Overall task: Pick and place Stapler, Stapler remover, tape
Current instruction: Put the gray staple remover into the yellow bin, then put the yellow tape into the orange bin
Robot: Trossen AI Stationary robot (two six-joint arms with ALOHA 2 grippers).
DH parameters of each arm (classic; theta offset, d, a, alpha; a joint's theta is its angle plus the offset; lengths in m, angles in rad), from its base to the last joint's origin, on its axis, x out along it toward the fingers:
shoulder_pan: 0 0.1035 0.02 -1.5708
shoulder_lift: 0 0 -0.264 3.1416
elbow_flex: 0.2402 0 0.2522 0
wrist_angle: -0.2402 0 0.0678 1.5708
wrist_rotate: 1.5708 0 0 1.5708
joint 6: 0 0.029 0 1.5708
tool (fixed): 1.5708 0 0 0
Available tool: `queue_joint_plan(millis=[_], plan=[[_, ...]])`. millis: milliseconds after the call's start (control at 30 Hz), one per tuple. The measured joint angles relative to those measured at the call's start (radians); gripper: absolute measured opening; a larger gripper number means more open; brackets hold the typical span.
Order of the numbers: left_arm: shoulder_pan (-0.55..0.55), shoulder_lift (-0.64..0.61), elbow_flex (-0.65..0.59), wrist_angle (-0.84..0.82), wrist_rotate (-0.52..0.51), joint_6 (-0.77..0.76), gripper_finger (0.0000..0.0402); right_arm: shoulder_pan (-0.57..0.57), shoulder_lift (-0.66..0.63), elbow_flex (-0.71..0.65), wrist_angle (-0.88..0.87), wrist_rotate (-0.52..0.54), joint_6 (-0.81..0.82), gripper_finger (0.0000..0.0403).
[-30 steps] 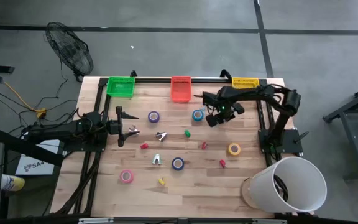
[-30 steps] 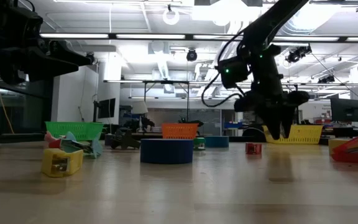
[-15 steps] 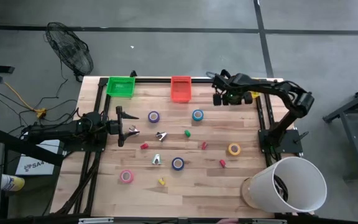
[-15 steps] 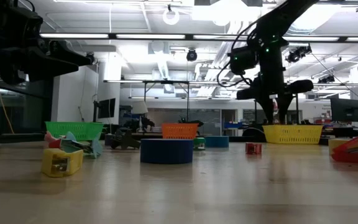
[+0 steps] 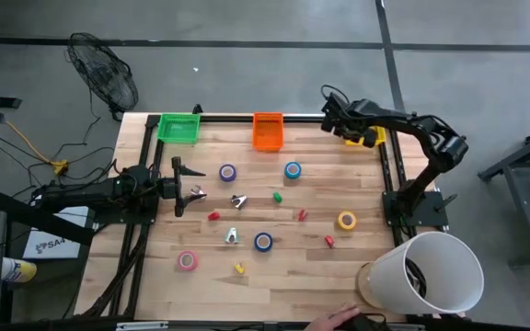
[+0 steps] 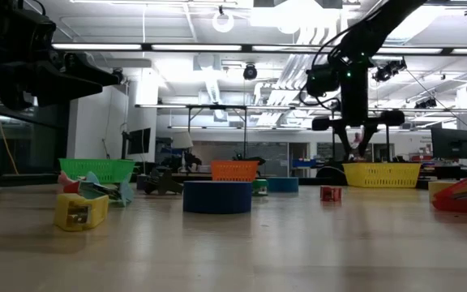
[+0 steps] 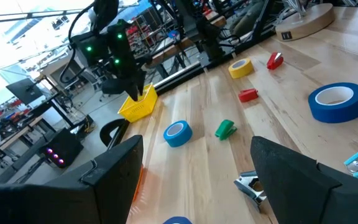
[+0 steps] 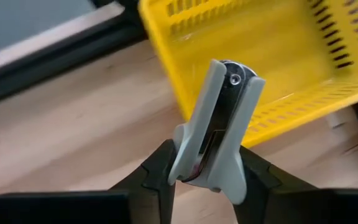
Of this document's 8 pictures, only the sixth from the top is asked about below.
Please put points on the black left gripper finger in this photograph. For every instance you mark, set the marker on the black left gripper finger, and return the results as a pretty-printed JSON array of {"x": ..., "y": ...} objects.
[
  {"x": 87, "y": 73},
  {"x": 67, "y": 91}
]

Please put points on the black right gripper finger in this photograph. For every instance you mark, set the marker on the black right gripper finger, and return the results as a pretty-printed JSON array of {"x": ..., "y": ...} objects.
[
  {"x": 344, "y": 142},
  {"x": 368, "y": 140}
]

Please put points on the red mini stapler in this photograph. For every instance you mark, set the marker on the red mini stapler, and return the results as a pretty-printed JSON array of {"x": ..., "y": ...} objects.
[
  {"x": 331, "y": 194},
  {"x": 71, "y": 187},
  {"x": 456, "y": 203}
]

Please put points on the light blue tape roll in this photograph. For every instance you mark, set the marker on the light blue tape roll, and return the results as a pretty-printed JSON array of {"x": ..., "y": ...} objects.
[{"x": 283, "y": 185}]

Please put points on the dark grey toy plane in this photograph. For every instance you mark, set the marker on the dark grey toy plane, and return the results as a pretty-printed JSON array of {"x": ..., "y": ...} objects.
[{"x": 162, "y": 184}]

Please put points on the royal blue tape roll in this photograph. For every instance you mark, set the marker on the royal blue tape roll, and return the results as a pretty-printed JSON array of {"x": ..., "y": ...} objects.
[{"x": 217, "y": 197}]

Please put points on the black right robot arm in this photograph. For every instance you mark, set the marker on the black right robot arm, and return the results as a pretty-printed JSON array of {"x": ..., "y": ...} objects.
[{"x": 379, "y": 24}]

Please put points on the green mini stapler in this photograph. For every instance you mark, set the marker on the green mini stapler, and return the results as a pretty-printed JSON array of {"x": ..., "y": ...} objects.
[{"x": 260, "y": 185}]

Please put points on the yellow mini stapler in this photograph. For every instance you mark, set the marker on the yellow mini stapler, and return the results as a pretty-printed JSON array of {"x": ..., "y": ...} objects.
[{"x": 65, "y": 211}]

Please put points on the yellow plastic basket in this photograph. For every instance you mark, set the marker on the yellow plastic basket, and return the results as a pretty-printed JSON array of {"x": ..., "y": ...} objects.
[{"x": 381, "y": 175}]

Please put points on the black ceiling spotlight cluster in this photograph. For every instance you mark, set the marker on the black ceiling spotlight cluster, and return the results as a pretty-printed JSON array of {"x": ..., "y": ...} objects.
[{"x": 389, "y": 69}]

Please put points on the blue box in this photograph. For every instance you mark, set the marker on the blue box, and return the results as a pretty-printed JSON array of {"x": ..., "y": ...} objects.
[{"x": 303, "y": 163}]

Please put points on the small black ceiling spotlight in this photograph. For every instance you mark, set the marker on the small black ceiling spotlight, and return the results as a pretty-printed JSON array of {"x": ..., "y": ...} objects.
[{"x": 426, "y": 103}]

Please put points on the black desk monitor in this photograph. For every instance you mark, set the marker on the black desk monitor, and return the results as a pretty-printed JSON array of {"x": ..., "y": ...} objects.
[{"x": 451, "y": 142}]

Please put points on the green plastic basket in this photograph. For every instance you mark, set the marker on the green plastic basket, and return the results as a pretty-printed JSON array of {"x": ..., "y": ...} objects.
[{"x": 95, "y": 170}]

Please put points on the long ceiling light bar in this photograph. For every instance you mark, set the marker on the long ceiling light bar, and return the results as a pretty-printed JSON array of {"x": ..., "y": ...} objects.
[{"x": 197, "y": 47}]

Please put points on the orange plastic basket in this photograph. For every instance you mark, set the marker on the orange plastic basket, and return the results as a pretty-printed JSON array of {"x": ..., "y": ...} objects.
[{"x": 233, "y": 171}]

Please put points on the white shade table lamp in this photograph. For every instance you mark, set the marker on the white shade table lamp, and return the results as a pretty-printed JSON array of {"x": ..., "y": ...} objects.
[{"x": 182, "y": 140}]

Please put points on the black hanging dome camera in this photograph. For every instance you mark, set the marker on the black hanging dome camera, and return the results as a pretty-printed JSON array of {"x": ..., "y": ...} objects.
[
  {"x": 250, "y": 72},
  {"x": 118, "y": 76}
]

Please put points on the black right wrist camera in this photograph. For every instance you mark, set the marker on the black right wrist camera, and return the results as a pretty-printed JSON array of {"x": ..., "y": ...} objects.
[{"x": 322, "y": 81}]

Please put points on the black wall monitor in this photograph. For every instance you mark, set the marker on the black wall monitor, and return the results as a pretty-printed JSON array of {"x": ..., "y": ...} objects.
[{"x": 138, "y": 141}]

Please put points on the black aluminium table frame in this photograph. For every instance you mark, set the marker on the black aluminium table frame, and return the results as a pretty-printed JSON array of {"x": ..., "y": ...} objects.
[{"x": 35, "y": 178}]

